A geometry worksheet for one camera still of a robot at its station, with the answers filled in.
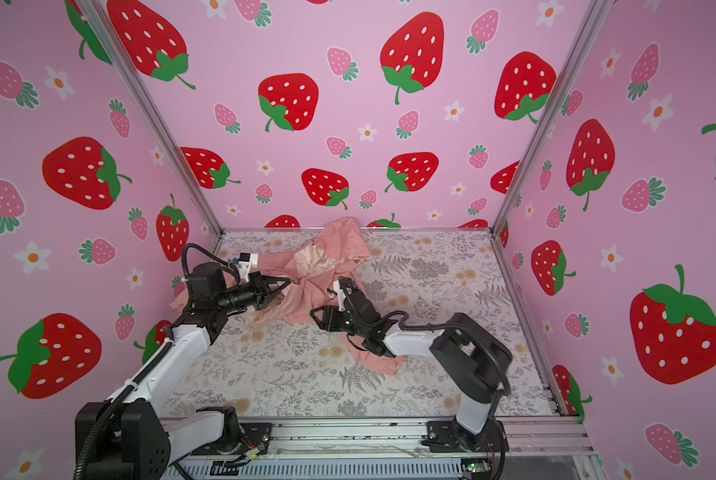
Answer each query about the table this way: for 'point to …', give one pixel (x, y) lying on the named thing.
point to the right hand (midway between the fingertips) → (311, 312)
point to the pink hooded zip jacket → (316, 269)
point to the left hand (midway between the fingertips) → (289, 282)
